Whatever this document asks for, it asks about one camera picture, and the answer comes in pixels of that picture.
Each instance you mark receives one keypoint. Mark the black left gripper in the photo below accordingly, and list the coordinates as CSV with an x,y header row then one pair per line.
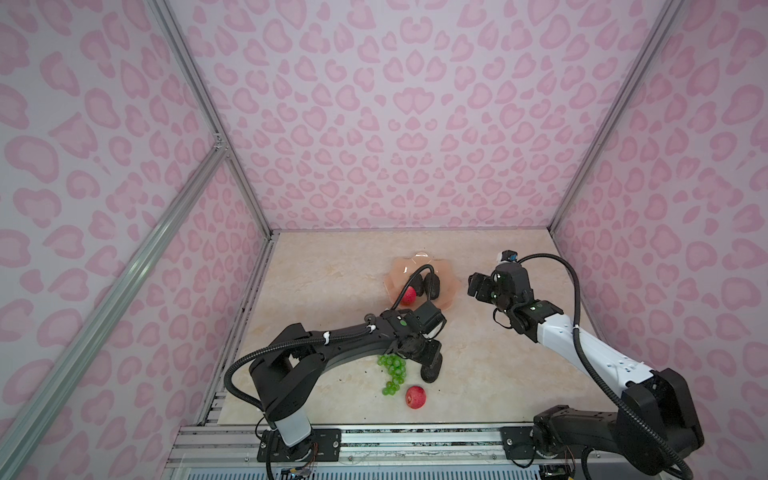
x,y
436,347

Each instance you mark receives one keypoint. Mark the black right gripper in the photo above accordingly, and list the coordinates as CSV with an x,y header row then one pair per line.
x,y
487,282

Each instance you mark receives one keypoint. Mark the dark fake avocado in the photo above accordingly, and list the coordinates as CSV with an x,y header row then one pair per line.
x,y
430,373
431,286

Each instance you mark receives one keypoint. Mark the green fake grape bunch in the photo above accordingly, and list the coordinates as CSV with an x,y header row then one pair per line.
x,y
395,367

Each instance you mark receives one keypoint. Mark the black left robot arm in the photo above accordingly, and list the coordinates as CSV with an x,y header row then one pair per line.
x,y
285,372

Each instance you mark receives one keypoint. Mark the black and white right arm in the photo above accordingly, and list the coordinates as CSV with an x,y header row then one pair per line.
x,y
655,425

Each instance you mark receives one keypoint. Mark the pink translucent fruit bowl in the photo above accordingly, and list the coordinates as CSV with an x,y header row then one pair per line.
x,y
410,271

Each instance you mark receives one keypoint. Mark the aluminium diagonal left beam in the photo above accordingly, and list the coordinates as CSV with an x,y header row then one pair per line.
x,y
40,412

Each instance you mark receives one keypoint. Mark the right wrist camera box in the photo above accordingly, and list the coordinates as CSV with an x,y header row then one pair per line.
x,y
508,256

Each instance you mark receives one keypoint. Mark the aluminium left floor rail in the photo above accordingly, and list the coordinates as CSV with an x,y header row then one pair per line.
x,y
216,390

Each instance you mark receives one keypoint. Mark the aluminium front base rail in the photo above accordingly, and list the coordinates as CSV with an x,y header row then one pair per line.
x,y
387,451

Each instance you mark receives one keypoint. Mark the aluminium right corner post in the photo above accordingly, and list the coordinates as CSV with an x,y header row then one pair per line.
x,y
669,17

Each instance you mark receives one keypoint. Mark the aluminium corner frame post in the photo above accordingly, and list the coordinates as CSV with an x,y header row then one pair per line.
x,y
181,51

